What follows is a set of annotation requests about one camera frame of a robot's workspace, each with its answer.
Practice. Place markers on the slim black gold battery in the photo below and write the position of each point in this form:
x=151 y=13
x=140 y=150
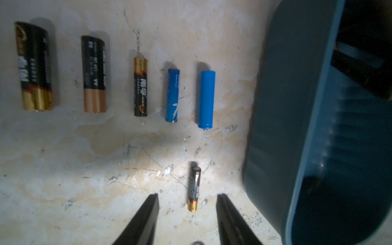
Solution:
x=194 y=188

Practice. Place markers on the black gold battery row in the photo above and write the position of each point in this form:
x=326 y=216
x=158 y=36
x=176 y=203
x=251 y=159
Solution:
x=140 y=86

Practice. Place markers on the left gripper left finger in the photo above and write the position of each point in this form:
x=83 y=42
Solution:
x=142 y=227

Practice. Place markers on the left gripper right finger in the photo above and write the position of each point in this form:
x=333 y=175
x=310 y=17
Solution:
x=233 y=230

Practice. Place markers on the black battery copper end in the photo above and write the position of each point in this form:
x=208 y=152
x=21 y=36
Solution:
x=94 y=74

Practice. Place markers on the teal plastic storage box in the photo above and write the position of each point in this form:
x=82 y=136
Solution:
x=319 y=163

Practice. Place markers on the blue battery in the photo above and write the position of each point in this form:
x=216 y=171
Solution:
x=172 y=95
x=206 y=101

